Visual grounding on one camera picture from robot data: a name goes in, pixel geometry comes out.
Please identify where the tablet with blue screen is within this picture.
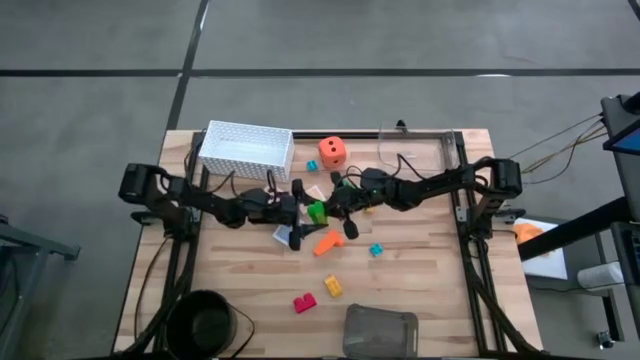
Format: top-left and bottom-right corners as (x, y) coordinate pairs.
(602, 127), (640, 156)

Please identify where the orange foam die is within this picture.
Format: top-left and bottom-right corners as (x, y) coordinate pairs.
(318, 136), (346, 169)

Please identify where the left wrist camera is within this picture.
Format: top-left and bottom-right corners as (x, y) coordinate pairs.
(241, 187), (274, 207)

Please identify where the green toy block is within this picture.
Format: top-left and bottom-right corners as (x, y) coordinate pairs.
(306, 200), (329, 225)

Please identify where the red toy block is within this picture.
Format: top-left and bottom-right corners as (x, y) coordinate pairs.
(292, 292), (318, 315)

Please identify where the smoky grey translucent bin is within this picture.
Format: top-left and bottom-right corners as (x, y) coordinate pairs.
(342, 303), (420, 360)

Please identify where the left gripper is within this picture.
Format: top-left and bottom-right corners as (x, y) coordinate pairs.
(244, 178), (330, 252)

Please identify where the clear plastic bin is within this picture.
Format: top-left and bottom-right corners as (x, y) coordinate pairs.
(378, 127), (459, 174)

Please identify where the white sheet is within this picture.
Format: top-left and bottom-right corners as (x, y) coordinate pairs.
(514, 217), (570, 281)

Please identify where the thin tan cable bundle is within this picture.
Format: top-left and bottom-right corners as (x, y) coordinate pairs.
(499, 112), (609, 176)

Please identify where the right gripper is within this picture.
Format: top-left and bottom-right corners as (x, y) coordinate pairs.
(327, 171), (401, 240)

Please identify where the black bucket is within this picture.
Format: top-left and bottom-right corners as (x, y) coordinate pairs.
(164, 289), (256, 360)

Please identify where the black beam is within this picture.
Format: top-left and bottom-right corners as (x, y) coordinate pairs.
(517, 197), (640, 262)

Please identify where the yellow toy block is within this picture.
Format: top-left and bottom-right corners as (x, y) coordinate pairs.
(323, 274), (345, 299)

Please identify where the grey metal bench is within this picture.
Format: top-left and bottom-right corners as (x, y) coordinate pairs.
(0, 214), (81, 360)

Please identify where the orange object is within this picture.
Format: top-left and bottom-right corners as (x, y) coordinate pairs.
(513, 222), (546, 246)

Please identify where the black equipment stand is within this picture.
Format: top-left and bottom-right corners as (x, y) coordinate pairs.
(599, 92), (640, 301)

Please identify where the orange toy block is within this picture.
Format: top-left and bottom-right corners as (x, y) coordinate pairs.
(313, 229), (346, 257)

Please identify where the blue playing card deck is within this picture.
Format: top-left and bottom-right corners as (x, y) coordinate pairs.
(272, 224), (294, 247)

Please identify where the white roll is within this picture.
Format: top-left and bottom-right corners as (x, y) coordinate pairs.
(577, 261), (626, 291)

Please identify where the white perforated basket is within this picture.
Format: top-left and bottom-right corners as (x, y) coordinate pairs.
(198, 119), (295, 183)

